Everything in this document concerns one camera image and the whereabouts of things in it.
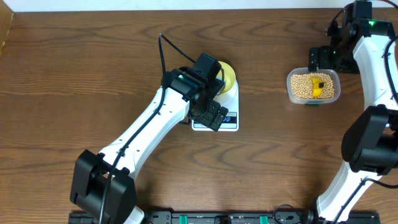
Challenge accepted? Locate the yellow measuring scoop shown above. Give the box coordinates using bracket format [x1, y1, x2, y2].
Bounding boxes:
[311, 77, 325, 98]

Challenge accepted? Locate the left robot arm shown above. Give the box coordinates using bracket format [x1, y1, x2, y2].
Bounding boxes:
[70, 53, 228, 223]

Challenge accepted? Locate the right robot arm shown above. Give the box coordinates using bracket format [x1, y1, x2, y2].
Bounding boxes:
[302, 1, 397, 223]

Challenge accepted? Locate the yellow bowl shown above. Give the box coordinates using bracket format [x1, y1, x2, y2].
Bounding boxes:
[216, 61, 237, 95]

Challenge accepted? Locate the white digital kitchen scale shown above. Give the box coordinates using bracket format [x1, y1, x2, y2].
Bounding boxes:
[190, 78, 239, 132]

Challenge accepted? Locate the clear plastic container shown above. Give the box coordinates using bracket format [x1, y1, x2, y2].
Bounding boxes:
[287, 67, 341, 105]

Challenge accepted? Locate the soybeans pile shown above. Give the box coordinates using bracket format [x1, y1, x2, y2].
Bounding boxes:
[290, 73, 335, 99]

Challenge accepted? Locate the left black cable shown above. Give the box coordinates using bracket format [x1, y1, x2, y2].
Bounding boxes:
[98, 33, 197, 224]

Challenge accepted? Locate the black cable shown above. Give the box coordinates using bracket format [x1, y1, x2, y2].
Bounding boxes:
[325, 0, 398, 224]
[98, 33, 197, 224]

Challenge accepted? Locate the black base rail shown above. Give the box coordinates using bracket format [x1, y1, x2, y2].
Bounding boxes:
[68, 211, 381, 224]

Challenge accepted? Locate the right black cable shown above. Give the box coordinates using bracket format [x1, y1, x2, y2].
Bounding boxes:
[325, 0, 398, 224]

